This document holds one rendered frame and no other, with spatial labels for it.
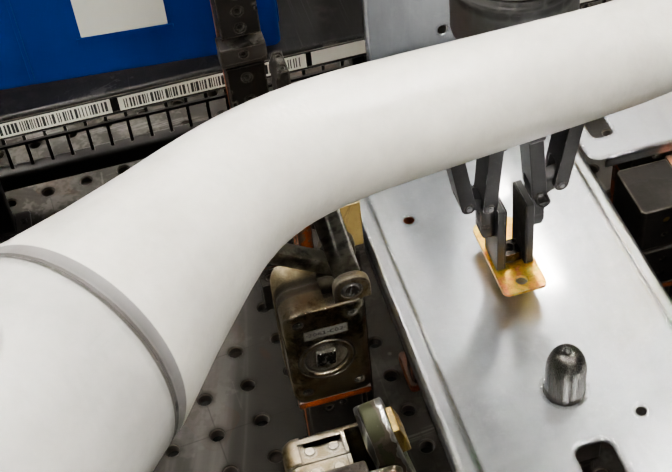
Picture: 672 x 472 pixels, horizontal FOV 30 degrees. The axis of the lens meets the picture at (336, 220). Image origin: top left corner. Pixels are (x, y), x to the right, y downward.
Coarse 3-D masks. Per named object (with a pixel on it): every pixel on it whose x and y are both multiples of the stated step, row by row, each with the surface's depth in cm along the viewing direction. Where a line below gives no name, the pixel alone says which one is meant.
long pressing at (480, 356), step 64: (384, 192) 115; (448, 192) 114; (512, 192) 113; (576, 192) 113; (384, 256) 109; (448, 256) 109; (576, 256) 107; (640, 256) 107; (448, 320) 104; (512, 320) 103; (576, 320) 103; (640, 320) 102; (448, 384) 99; (512, 384) 99; (640, 384) 98; (448, 448) 95; (512, 448) 95; (576, 448) 94; (640, 448) 94
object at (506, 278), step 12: (480, 240) 107; (516, 252) 104; (492, 264) 105; (516, 264) 105; (528, 264) 104; (504, 276) 104; (516, 276) 104; (528, 276) 104; (540, 276) 103; (504, 288) 103; (516, 288) 103; (528, 288) 103; (540, 288) 103
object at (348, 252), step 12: (324, 216) 93; (336, 216) 94; (324, 228) 94; (336, 228) 95; (324, 240) 95; (336, 240) 96; (348, 240) 96; (324, 252) 96; (336, 252) 96; (348, 252) 97; (336, 264) 97; (348, 264) 98; (336, 276) 98
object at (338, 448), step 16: (320, 432) 89; (336, 432) 88; (352, 432) 89; (288, 448) 88; (304, 448) 88; (320, 448) 88; (336, 448) 88; (352, 448) 91; (288, 464) 87; (304, 464) 87; (320, 464) 87; (336, 464) 87; (368, 464) 93
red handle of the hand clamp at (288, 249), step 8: (288, 248) 97; (296, 248) 98; (304, 248) 98; (312, 248) 99; (280, 256) 97; (288, 256) 97; (296, 256) 97; (304, 256) 98; (312, 256) 98; (320, 256) 99; (272, 264) 97; (280, 264) 97; (288, 264) 97; (296, 264) 98; (304, 264) 98; (312, 264) 98; (320, 264) 98; (320, 272) 99; (328, 272) 99
